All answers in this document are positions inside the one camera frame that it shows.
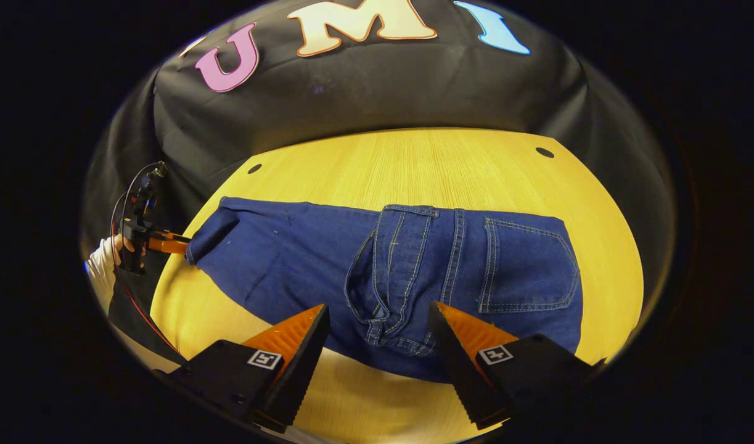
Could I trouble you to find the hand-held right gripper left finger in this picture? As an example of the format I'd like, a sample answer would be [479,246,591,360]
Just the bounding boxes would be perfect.
[167,303,331,434]

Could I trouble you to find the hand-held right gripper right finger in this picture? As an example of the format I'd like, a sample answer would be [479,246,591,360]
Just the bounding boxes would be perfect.
[427,301,607,431]

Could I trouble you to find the blue denim jeans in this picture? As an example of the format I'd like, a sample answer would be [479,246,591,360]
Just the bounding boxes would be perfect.
[186,196,584,384]

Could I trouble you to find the thin red cable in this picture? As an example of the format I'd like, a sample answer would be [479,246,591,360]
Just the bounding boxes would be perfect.
[110,191,180,355]

